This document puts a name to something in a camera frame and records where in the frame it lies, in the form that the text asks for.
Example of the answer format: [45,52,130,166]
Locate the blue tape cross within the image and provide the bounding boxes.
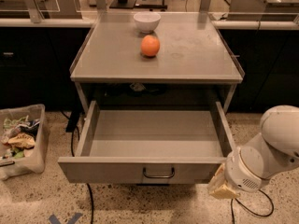
[48,212,84,224]

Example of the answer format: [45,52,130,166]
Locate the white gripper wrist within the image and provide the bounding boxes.
[207,147,269,199]

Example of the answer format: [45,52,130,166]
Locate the grey top drawer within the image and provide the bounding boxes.
[58,102,235,185]

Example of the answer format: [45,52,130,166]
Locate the grey metal cabinet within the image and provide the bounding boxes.
[69,11,246,115]

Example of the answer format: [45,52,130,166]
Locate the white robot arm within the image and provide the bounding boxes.
[207,105,299,199]

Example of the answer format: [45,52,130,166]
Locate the orange fruit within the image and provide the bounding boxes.
[140,35,160,57]

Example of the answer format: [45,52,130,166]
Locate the black monitor stand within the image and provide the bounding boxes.
[109,0,136,9]

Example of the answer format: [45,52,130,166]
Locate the clear plastic bin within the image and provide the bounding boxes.
[0,104,50,180]

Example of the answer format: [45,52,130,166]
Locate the white ceramic bowl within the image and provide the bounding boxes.
[134,11,161,34]

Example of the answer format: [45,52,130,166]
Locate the black cable floor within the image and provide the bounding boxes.
[229,189,275,224]
[61,110,95,224]

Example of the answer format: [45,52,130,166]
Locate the black cable left floor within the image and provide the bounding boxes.
[61,110,95,224]

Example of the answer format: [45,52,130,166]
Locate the crumpled snack bags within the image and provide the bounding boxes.
[0,116,40,160]

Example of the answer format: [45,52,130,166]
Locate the black cable right floor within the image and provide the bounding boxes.
[229,189,275,224]

